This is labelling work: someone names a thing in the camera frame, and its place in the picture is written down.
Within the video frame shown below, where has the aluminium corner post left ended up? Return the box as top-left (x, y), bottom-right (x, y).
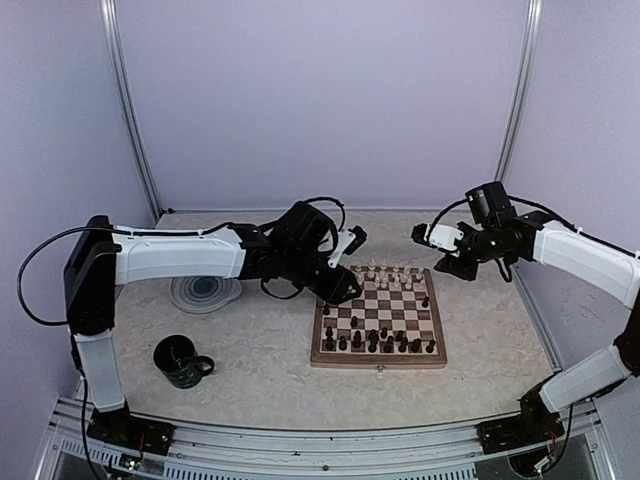
top-left (100, 0), bottom-right (163, 222)

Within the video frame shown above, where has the dark king piece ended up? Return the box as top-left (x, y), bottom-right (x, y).
top-left (383, 335), bottom-right (395, 353)

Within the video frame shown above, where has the white blue swirl plate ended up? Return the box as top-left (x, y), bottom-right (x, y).
top-left (169, 276), bottom-right (242, 314)

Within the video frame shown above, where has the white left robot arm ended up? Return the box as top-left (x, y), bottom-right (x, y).
top-left (64, 199), bottom-right (367, 445)

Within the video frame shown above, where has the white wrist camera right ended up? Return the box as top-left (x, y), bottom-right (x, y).
top-left (411, 223), bottom-right (463, 253)

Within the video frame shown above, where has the aluminium corner post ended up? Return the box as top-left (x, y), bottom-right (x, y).
top-left (494, 0), bottom-right (544, 185)
top-left (100, 0), bottom-right (163, 222)

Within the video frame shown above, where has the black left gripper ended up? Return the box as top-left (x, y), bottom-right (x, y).
top-left (281, 245), bottom-right (362, 304)

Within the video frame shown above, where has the dark green mug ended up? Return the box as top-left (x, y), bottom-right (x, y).
top-left (153, 334), bottom-right (215, 389)

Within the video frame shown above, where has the aluminium corner post right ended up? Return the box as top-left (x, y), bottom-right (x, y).
top-left (494, 0), bottom-right (544, 185)

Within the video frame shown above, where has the dark queen piece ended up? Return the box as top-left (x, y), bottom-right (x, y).
top-left (352, 331), bottom-right (362, 349)

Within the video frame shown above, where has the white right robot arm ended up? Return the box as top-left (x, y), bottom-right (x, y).
top-left (411, 181), bottom-right (639, 453)

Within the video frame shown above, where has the dark bishop piece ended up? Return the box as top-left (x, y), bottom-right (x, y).
top-left (396, 331), bottom-right (408, 353)

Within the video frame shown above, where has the wooden folding chess board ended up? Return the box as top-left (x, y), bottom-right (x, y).
top-left (310, 263), bottom-right (448, 370)

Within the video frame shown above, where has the aluminium frame rail front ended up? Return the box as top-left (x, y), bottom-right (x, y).
top-left (34, 394), bottom-right (616, 480)

